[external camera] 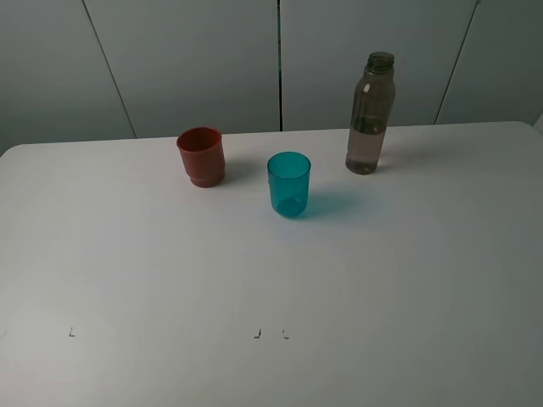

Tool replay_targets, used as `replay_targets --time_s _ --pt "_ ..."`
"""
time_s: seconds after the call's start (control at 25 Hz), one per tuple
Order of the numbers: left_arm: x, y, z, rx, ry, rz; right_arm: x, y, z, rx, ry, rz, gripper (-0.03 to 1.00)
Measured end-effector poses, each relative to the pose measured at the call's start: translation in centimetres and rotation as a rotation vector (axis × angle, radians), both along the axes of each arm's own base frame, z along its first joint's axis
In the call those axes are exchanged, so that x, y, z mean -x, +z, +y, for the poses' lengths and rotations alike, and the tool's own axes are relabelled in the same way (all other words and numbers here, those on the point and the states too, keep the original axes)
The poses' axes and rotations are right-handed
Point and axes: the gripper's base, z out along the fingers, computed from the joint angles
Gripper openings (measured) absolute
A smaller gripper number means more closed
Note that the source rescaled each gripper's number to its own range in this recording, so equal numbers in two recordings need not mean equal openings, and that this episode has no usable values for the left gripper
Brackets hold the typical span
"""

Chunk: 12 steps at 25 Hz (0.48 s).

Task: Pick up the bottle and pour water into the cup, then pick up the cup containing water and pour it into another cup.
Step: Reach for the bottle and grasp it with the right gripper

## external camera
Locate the red plastic cup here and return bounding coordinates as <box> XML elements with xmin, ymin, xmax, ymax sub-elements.
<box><xmin>176</xmin><ymin>126</ymin><xmax>226</xmax><ymax>188</ymax></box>

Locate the smoky transparent water bottle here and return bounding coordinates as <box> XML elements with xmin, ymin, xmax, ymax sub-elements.
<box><xmin>345</xmin><ymin>52</ymin><xmax>395</xmax><ymax>175</ymax></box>

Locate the teal transparent plastic cup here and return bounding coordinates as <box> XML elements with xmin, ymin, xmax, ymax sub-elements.
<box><xmin>266</xmin><ymin>152</ymin><xmax>311</xmax><ymax>218</ymax></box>

